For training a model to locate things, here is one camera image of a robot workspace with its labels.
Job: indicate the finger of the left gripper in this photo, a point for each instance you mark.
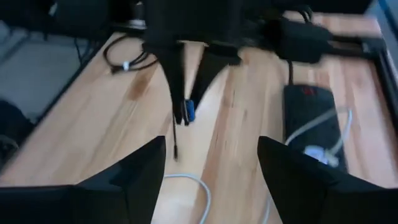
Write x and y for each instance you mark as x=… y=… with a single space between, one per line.
x=214 y=67
x=174 y=77

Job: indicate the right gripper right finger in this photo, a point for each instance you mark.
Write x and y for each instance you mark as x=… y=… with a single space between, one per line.
x=326 y=202

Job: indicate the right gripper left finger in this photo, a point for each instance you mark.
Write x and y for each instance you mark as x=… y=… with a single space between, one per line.
x=77 y=205

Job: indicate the pale USB wall charger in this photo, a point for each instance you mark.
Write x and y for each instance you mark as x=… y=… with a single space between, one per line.
x=315 y=153

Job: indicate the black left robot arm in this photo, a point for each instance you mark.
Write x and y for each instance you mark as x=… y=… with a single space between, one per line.
x=298 y=40

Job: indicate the black power strip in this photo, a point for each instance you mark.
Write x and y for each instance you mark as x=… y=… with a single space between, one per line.
x=308 y=109

